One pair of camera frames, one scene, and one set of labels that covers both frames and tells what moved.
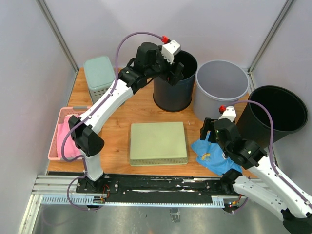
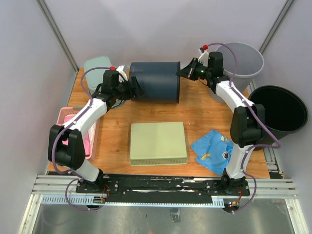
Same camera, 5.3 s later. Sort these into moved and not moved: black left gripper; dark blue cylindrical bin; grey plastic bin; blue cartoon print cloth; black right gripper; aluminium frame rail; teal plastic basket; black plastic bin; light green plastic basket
Moved: black left gripper; dark blue cylindrical bin; grey plastic bin; black right gripper
Not moved: teal plastic basket; light green plastic basket; blue cartoon print cloth; black plastic bin; aluminium frame rail
